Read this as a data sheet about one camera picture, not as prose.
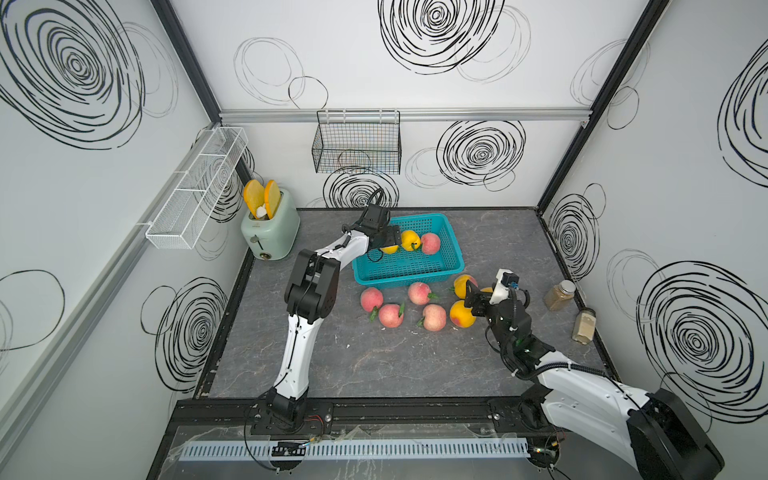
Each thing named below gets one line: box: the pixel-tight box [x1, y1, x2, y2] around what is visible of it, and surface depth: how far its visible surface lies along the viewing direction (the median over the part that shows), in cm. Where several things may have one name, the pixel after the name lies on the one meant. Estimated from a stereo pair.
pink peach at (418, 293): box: [408, 282, 431, 305], surface depth 92 cm
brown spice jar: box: [544, 280, 576, 311], surface depth 89 cm
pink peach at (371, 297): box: [360, 287, 384, 313], surface depth 91 cm
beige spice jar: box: [572, 307, 597, 345], surface depth 88 cm
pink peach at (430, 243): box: [421, 233, 441, 255], surface depth 104 cm
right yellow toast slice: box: [264, 179, 281, 219], surface depth 98 cm
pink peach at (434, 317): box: [423, 304, 447, 332], surface depth 87 cm
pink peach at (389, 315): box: [378, 304, 404, 328], surface depth 87 cm
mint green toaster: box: [240, 190, 301, 261], surface depth 98 cm
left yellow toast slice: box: [243, 179, 265, 219], surface depth 97 cm
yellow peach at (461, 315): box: [450, 300, 477, 328], surface depth 87 cm
